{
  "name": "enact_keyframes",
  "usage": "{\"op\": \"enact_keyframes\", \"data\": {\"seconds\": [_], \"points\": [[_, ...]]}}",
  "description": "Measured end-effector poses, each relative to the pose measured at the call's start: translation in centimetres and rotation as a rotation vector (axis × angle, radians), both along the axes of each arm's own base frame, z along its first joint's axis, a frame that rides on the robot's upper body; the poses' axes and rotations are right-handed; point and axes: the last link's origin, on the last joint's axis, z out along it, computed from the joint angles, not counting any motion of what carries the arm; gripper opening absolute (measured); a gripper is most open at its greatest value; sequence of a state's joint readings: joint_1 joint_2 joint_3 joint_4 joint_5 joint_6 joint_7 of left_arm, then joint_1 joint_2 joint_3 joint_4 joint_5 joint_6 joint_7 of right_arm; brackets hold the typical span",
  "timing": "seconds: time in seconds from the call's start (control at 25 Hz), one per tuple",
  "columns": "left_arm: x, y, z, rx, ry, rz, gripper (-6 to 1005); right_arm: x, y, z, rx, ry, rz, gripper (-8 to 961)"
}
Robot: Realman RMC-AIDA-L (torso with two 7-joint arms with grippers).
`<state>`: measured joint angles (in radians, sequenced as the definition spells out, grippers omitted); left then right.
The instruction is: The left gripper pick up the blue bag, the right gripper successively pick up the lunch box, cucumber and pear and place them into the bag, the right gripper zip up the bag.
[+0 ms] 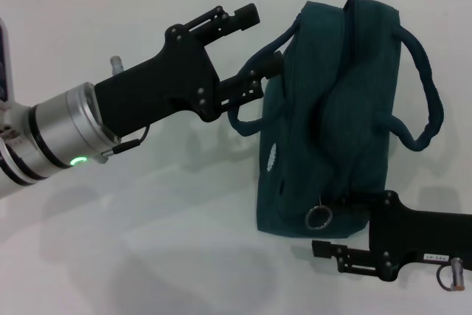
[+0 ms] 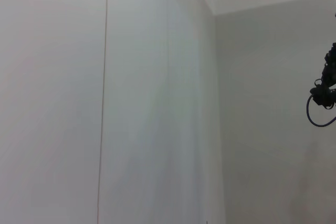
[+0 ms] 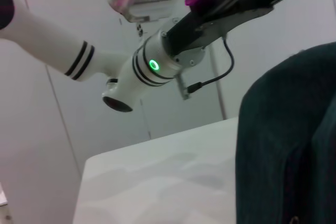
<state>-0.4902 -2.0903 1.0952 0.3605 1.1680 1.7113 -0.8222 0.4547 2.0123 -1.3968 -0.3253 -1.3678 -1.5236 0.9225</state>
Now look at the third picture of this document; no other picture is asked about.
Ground dark teal fabric bag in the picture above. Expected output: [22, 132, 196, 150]
[235, 41, 336, 224]

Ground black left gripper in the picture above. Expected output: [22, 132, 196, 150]
[162, 0, 323, 57]

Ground black left wrist connector cable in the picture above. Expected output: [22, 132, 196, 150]
[177, 35, 235, 101]

